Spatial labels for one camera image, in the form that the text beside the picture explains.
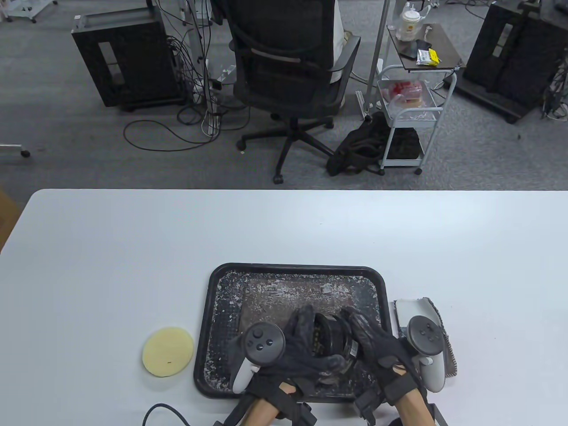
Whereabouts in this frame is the white wheeled frame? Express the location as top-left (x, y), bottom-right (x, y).
top-left (0, 0), bottom-right (58, 24)

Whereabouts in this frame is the black and white controller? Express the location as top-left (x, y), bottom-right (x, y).
top-left (230, 323), bottom-right (286, 394)
top-left (407, 315), bottom-right (446, 393)

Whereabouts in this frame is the red snack package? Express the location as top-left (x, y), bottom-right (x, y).
top-left (383, 80), bottom-right (424, 107)

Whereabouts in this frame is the person's right forearm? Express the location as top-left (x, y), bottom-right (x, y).
top-left (394, 390), bottom-right (434, 426)

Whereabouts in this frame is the black leather care cream tin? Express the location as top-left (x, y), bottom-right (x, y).
top-left (312, 312), bottom-right (361, 362)

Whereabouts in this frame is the white lidded cup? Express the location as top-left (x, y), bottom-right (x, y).
top-left (398, 10), bottom-right (423, 41)

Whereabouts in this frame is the black looped floor cable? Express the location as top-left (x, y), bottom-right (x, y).
top-left (123, 106), bottom-right (222, 152)

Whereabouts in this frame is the white power strip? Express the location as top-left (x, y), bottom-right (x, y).
top-left (212, 63), bottom-right (238, 86)

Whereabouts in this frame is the tangle of hanging cables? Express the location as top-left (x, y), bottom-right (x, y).
top-left (155, 0), bottom-right (249, 138)

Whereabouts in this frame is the black equipment cabinet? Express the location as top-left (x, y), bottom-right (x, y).
top-left (455, 0), bottom-right (568, 125)

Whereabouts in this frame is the white rolling cart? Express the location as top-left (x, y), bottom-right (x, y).
top-left (376, 20), bottom-right (466, 176)

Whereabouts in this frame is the white wiping cloth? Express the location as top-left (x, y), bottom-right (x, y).
top-left (393, 297), bottom-right (458, 378)

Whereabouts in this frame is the black office chair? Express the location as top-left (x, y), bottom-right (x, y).
top-left (227, 0), bottom-right (362, 185)

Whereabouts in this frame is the black plastic tray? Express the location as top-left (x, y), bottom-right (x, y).
top-left (194, 264), bottom-right (395, 403)

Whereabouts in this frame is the black backpack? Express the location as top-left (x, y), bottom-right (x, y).
top-left (326, 111), bottom-right (391, 177)

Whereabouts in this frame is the person's left forearm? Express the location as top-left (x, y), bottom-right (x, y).
top-left (242, 384), bottom-right (297, 426)

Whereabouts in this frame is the cluster of grey cables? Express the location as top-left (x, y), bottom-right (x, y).
top-left (540, 55), bottom-right (568, 122)

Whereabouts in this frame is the black fabric bag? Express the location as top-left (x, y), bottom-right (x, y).
top-left (386, 128), bottom-right (422, 159)

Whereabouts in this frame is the yellow round sponge pad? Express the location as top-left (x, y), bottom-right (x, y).
top-left (142, 327), bottom-right (194, 378)

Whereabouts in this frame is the black battery box cable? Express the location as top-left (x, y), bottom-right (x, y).
top-left (143, 403), bottom-right (192, 426)

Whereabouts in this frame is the black computer tower cabinet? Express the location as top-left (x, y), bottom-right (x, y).
top-left (71, 11), bottom-right (187, 111)

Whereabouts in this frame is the white metal post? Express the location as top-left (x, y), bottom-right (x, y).
top-left (180, 0), bottom-right (211, 105)

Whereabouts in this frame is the person's right hand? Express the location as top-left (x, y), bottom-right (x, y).
top-left (339, 306), bottom-right (430, 407)

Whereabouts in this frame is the brown leather bag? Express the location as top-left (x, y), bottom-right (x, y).
top-left (240, 277), bottom-right (359, 382)

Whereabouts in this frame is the white stand leg with caster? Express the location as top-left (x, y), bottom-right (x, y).
top-left (0, 143), bottom-right (32, 159)

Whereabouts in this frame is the black hanging bag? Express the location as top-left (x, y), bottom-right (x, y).
top-left (210, 0), bottom-right (231, 25)

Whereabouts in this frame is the silver metal pole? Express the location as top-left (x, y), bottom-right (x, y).
top-left (363, 0), bottom-right (391, 120)

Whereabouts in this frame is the person's left hand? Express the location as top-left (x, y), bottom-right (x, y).
top-left (242, 304), bottom-right (347, 402)

